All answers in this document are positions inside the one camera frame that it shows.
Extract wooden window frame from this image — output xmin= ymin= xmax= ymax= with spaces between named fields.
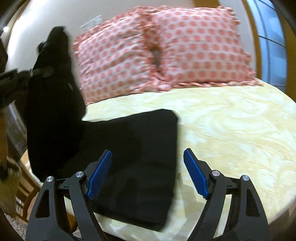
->
xmin=193 ymin=1 xmax=295 ymax=100

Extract polka dot pillow near window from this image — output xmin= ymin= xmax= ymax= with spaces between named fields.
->
xmin=150 ymin=6 xmax=262 ymax=88

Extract white wall outlet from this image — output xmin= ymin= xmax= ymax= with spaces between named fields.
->
xmin=80 ymin=15 xmax=102 ymax=31

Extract polka dot pillow near nightstand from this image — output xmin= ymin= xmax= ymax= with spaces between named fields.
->
xmin=73 ymin=6 xmax=171 ymax=105

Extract blue glass window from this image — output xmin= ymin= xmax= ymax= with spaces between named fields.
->
xmin=247 ymin=0 xmax=287 ymax=92

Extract black pants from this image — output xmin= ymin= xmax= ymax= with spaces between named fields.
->
xmin=23 ymin=27 xmax=178 ymax=231

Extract yellow patterned mattress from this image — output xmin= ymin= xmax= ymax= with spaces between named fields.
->
xmin=85 ymin=83 xmax=295 ymax=240

